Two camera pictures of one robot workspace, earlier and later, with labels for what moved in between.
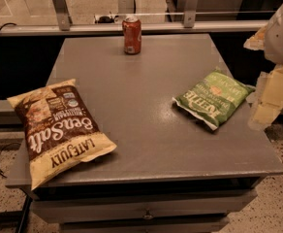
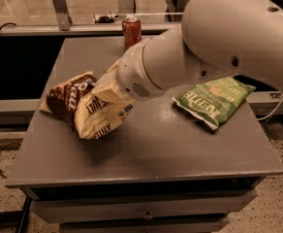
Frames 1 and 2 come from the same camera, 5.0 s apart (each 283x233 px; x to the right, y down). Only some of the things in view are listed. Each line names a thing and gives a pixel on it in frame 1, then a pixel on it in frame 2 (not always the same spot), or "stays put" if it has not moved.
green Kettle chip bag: (212, 98) stays put
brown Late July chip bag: (58, 130) → (93, 115)
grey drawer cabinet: (171, 172) stays put
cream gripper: (282, 39) → (131, 70)
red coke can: (132, 36) stays put
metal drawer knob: (147, 215) stays put
